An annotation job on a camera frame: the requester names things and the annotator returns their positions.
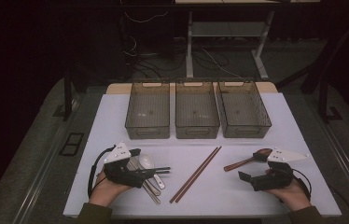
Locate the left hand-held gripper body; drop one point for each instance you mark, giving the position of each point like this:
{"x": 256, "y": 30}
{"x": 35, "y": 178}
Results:
{"x": 122, "y": 174}

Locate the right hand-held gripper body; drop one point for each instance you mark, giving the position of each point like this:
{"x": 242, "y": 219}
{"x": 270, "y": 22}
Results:
{"x": 275, "y": 179}

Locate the black chopstick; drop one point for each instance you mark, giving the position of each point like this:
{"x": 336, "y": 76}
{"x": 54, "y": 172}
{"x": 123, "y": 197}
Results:
{"x": 161, "y": 169}
{"x": 162, "y": 172}

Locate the white ceramic spoon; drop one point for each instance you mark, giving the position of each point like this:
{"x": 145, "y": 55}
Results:
{"x": 146, "y": 161}

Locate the brown wooden spoon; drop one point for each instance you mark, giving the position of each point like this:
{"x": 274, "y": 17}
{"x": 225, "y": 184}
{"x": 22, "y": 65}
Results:
{"x": 241, "y": 163}

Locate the metal fork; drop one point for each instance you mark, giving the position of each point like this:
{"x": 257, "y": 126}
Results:
{"x": 154, "y": 198}
{"x": 155, "y": 190}

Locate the transparent grey plastic bin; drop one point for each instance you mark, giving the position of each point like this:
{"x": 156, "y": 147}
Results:
{"x": 244, "y": 109}
{"x": 197, "y": 109}
{"x": 147, "y": 109}

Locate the person's left hand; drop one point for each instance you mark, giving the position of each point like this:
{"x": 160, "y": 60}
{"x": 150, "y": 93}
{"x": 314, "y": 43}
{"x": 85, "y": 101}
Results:
{"x": 107, "y": 193}

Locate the person's right hand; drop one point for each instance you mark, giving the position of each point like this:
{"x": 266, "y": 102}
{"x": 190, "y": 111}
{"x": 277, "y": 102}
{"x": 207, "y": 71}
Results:
{"x": 294, "y": 196}

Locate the black upright stand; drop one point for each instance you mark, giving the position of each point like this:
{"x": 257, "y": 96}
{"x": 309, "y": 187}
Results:
{"x": 67, "y": 99}
{"x": 322, "y": 99}

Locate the black slanted stand leg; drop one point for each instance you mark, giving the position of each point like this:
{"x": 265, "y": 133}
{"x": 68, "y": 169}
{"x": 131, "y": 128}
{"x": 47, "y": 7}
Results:
{"x": 326, "y": 65}

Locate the white metal desk frame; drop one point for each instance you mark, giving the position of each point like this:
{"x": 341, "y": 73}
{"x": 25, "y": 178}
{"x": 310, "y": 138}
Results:
{"x": 225, "y": 29}

